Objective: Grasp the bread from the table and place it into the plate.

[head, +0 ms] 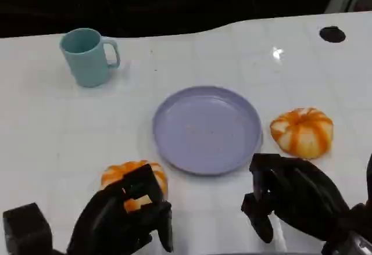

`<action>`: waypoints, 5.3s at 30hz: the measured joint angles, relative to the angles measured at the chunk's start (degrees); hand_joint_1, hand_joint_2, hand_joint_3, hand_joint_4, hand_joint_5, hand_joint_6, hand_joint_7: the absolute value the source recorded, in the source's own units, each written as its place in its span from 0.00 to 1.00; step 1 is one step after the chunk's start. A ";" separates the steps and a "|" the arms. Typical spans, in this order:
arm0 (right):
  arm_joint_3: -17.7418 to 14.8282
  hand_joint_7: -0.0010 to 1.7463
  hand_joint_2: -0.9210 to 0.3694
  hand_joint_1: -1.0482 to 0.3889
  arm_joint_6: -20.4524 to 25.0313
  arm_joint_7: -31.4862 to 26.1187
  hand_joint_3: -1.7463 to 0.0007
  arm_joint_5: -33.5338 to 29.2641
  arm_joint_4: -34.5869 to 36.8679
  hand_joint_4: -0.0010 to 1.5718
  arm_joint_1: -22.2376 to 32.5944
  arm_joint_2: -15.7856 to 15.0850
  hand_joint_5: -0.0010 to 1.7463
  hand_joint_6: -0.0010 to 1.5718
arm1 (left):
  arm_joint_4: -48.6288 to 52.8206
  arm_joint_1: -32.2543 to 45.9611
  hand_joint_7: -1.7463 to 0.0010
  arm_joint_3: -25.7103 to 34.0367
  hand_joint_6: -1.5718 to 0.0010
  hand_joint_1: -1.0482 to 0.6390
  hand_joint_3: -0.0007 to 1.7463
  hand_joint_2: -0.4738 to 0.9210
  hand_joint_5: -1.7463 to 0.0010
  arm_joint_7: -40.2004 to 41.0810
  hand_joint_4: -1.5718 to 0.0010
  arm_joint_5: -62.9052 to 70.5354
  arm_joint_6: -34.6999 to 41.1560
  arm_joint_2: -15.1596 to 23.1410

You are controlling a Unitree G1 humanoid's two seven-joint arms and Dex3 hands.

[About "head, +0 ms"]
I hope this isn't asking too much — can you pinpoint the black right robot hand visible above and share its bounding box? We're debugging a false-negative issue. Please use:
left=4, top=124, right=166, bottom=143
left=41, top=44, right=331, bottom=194
left=240, top=153, right=351, bottom=245

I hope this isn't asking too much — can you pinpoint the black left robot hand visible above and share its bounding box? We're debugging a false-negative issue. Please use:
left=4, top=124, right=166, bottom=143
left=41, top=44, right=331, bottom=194
left=66, top=163, right=174, bottom=255

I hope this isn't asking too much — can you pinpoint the orange and white bread roll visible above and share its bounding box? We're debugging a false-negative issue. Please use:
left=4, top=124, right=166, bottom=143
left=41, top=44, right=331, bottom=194
left=101, top=160, right=169, bottom=213
left=270, top=107, right=334, bottom=160

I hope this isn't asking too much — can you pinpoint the lilac plate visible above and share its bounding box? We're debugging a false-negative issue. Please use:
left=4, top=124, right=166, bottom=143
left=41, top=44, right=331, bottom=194
left=152, top=85, right=264, bottom=177

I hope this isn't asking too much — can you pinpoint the pale green mug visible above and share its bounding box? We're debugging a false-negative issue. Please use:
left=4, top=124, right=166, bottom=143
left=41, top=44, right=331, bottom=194
left=59, top=28, right=121, bottom=88

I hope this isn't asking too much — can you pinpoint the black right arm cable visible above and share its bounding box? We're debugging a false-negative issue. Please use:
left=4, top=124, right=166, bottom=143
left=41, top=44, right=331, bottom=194
left=366, top=152, right=372, bottom=207

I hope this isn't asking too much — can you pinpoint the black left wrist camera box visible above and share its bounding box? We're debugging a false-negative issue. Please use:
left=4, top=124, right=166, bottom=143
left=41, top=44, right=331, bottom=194
left=2, top=203, right=55, bottom=255

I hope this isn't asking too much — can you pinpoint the black table cable hole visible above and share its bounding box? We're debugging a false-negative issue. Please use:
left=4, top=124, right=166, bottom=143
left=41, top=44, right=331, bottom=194
left=319, top=26, right=347, bottom=44

